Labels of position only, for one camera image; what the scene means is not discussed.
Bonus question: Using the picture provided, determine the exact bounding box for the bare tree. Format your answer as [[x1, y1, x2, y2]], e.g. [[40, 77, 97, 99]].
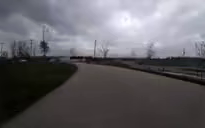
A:
[[193, 40, 205, 59], [99, 40, 112, 60], [145, 40, 157, 60]]

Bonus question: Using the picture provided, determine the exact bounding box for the grey concrete path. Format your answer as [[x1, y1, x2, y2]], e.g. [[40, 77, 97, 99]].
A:
[[0, 62, 205, 128]]

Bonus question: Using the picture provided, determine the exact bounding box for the dark grass verge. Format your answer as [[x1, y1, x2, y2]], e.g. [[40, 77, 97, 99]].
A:
[[89, 59, 205, 89]]

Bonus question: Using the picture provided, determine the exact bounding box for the dark grass field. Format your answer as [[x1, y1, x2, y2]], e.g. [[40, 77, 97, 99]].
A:
[[0, 60, 79, 128]]

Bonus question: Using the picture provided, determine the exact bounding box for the grey road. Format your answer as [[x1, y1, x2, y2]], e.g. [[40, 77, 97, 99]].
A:
[[136, 63, 205, 81]]

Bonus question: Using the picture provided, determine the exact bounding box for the group of bare trees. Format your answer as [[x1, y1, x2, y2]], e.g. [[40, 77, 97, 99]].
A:
[[9, 39, 37, 60]]

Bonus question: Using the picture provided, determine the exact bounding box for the utility pole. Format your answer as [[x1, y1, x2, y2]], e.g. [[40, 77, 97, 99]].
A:
[[0, 41, 6, 58]]

